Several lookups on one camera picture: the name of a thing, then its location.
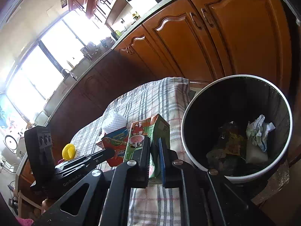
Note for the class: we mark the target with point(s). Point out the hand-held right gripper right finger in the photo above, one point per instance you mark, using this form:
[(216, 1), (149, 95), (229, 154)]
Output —
[(162, 160)]

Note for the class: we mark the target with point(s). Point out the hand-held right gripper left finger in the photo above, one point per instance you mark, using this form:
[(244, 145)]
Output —
[(144, 160)]

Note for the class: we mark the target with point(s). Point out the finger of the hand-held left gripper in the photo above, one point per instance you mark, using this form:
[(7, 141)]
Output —
[(94, 157)]

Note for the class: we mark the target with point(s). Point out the red snack packet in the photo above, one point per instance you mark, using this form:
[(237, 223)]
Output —
[(115, 143)]

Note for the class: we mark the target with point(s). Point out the green milk carton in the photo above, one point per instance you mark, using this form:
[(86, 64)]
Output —
[(155, 127)]

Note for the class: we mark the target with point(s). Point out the yellow snack wrapper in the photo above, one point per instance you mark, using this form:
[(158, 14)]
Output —
[(232, 143)]

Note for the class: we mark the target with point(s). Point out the white waste bin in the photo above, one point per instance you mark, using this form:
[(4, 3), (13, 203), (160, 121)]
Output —
[(211, 94)]

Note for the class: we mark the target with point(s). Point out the white blue wrapper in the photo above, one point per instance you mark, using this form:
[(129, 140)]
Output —
[(258, 129)]

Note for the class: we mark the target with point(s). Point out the yellow foam fruit net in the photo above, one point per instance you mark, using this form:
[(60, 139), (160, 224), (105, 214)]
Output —
[(69, 151)]

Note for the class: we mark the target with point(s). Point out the large white foam fruit net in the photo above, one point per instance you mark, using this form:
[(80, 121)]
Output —
[(114, 122)]

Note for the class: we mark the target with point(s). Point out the plaid tablecloth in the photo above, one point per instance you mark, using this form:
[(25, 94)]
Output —
[(145, 98)]

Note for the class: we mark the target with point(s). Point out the sink faucet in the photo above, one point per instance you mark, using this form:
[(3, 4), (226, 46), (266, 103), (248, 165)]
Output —
[(69, 73)]

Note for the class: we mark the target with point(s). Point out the kitchen window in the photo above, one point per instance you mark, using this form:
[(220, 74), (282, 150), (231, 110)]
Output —
[(47, 63)]

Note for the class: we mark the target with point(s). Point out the electric kettle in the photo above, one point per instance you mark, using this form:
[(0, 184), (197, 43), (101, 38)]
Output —
[(115, 34)]

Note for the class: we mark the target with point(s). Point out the wooden lower cabinets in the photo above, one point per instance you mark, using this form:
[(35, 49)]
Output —
[(235, 40)]

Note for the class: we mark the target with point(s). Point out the wooden cabinets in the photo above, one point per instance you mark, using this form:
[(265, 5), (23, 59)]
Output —
[(98, 2), (235, 40)]

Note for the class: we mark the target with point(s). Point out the wooden upper cabinets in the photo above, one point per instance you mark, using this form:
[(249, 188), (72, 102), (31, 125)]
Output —
[(98, 2)]

